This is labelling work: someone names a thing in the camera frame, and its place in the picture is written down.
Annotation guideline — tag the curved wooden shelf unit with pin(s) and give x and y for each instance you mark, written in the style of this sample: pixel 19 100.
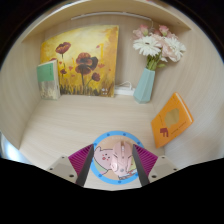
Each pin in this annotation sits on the curved wooden shelf unit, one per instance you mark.
pixel 100 6

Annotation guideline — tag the pink computer mouse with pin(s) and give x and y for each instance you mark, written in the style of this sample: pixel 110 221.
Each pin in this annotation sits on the pink computer mouse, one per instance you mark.
pixel 121 158

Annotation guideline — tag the pink and white flower bouquet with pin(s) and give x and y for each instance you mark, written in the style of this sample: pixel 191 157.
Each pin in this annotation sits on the pink and white flower bouquet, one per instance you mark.
pixel 156 45

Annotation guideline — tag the teal faceted vase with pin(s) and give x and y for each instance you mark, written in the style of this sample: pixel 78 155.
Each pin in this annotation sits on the teal faceted vase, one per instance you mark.
pixel 144 86

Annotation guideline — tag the orange covered book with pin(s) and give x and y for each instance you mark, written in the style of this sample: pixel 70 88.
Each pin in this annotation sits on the orange covered book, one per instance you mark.
pixel 171 120

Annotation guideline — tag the green covered book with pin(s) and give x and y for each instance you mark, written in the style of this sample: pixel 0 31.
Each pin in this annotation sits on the green covered book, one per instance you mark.
pixel 47 78

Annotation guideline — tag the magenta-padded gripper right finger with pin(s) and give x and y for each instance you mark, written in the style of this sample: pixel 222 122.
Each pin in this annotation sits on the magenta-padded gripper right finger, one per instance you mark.
pixel 144 159

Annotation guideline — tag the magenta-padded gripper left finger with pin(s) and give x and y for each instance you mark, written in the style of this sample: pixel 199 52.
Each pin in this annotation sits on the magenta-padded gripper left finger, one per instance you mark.
pixel 81 159

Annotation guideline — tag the round blue-rimmed cartoon mouse pad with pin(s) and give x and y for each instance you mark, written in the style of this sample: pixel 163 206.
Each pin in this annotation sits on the round blue-rimmed cartoon mouse pad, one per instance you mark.
pixel 103 160

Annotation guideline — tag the yellow poppy flower painting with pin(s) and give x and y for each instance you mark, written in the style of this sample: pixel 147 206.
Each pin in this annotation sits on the yellow poppy flower painting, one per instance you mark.
pixel 83 60

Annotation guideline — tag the white power strip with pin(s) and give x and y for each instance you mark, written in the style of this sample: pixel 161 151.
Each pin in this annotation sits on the white power strip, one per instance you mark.
pixel 124 90

